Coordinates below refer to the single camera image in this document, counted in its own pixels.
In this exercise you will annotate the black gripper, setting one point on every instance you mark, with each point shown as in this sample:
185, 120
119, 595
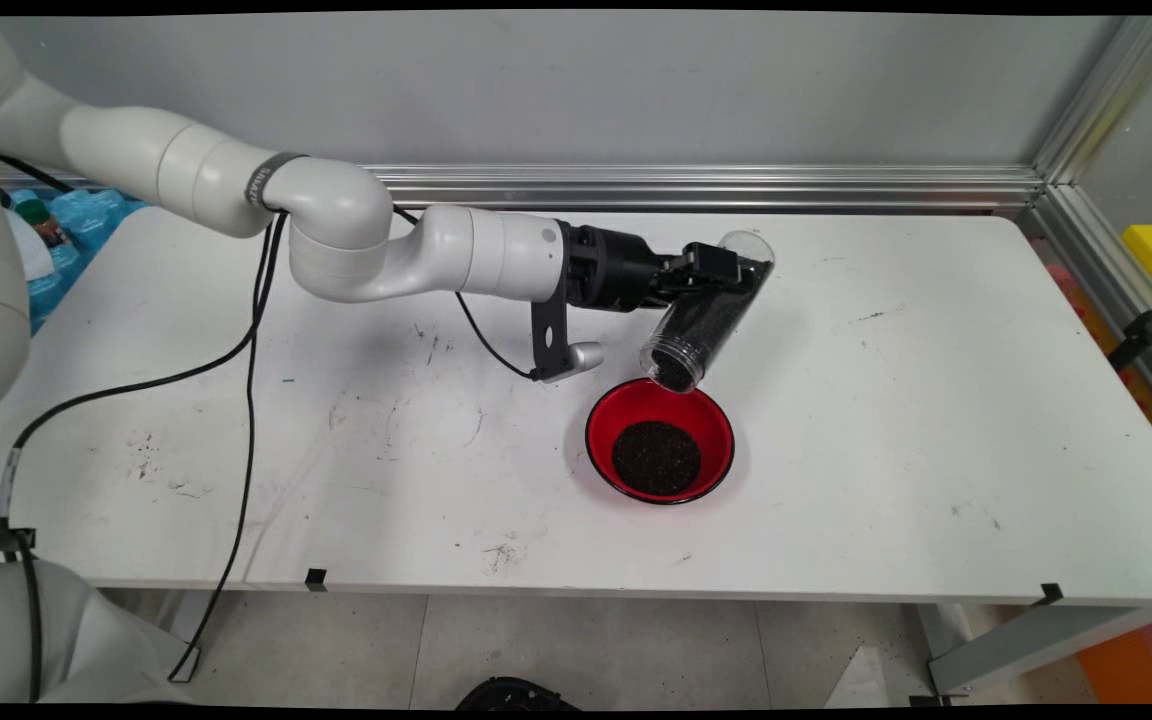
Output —
611, 268

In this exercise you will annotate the clear jar of black granules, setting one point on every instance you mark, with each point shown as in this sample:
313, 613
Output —
706, 325

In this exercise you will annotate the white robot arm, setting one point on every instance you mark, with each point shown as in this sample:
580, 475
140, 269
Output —
186, 165

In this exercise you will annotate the red bowl with black rim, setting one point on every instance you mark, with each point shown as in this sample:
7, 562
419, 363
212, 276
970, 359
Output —
611, 410

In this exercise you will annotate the black granules heap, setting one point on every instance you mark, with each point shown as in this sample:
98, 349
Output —
656, 458

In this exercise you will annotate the pink red packaging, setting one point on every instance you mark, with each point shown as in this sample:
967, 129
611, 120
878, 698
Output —
1066, 290

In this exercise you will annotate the black round floor object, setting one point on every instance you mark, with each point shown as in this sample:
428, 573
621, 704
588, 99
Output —
516, 695

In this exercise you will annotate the black clamp stand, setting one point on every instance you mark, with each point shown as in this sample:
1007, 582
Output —
1141, 335

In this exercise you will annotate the black tape piece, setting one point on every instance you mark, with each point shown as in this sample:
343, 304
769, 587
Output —
316, 579
1051, 594

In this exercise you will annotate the wide grey table leg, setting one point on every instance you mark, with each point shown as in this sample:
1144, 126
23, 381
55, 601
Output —
1016, 645

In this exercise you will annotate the blue bottle pack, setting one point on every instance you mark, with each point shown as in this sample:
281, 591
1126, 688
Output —
96, 215

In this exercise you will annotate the orange box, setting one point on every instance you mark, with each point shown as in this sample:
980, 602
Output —
1136, 665

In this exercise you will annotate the slim grey table leg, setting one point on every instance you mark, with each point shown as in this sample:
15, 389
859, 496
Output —
186, 630

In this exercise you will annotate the white paper sheet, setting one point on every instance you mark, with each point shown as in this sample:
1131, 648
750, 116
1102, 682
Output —
36, 262

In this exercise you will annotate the green-capped bottle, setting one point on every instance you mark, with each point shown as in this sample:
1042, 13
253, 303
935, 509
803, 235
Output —
36, 215

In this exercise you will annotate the long aluminium frame rail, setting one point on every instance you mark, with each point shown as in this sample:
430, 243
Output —
736, 185

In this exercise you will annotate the silver wrist camera, black bracket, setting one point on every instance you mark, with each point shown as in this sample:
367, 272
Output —
548, 345

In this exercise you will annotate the short aluminium frame rail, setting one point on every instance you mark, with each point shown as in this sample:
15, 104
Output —
1106, 280

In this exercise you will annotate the upright aluminium frame post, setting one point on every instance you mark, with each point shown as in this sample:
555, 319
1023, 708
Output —
1096, 110

